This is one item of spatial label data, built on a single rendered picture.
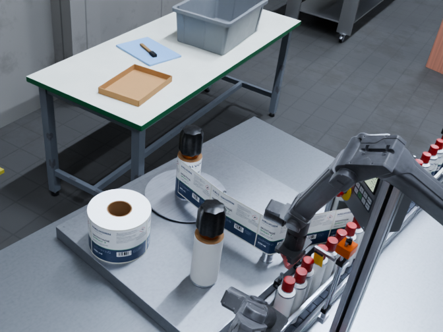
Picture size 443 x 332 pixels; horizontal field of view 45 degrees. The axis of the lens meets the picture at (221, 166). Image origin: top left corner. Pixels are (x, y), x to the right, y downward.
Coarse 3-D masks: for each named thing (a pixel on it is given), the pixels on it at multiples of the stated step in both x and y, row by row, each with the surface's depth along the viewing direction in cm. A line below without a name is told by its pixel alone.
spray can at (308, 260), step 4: (308, 256) 153; (304, 260) 152; (308, 260) 152; (312, 260) 152; (304, 264) 152; (308, 264) 151; (312, 264) 152; (308, 268) 152; (312, 268) 156; (308, 272) 153; (312, 272) 154; (308, 276) 153; (312, 276) 154; (308, 280) 154; (308, 284) 155; (308, 288) 156; (308, 292) 159; (304, 296) 158; (304, 300) 160
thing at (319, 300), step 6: (414, 204) 213; (408, 210) 210; (348, 270) 179; (342, 276) 177; (324, 294) 170; (306, 300) 167; (318, 300) 167; (312, 306) 165; (306, 312) 163; (300, 318) 161; (294, 324) 159; (300, 324) 162; (288, 330) 157; (294, 330) 158
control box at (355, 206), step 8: (352, 192) 138; (368, 192) 130; (376, 192) 126; (344, 200) 142; (352, 200) 138; (408, 200) 129; (352, 208) 138; (360, 208) 134; (400, 208) 130; (408, 208) 131; (360, 216) 134; (368, 216) 131; (400, 216) 132; (360, 224) 135; (392, 224) 133; (400, 224) 134
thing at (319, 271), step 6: (324, 246) 158; (324, 258) 158; (324, 264) 158; (318, 270) 159; (324, 270) 161; (318, 276) 161; (312, 282) 162; (318, 282) 162; (312, 288) 164; (318, 288) 165
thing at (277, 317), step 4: (272, 308) 144; (272, 312) 139; (276, 312) 144; (272, 316) 138; (276, 316) 143; (280, 316) 143; (284, 316) 143; (272, 320) 139; (276, 320) 143; (280, 320) 142; (284, 320) 142; (288, 320) 143; (268, 324) 138; (272, 324) 141; (276, 324) 142; (280, 324) 142; (284, 324) 142; (268, 328) 142; (272, 328) 142; (276, 328) 142; (280, 328) 142
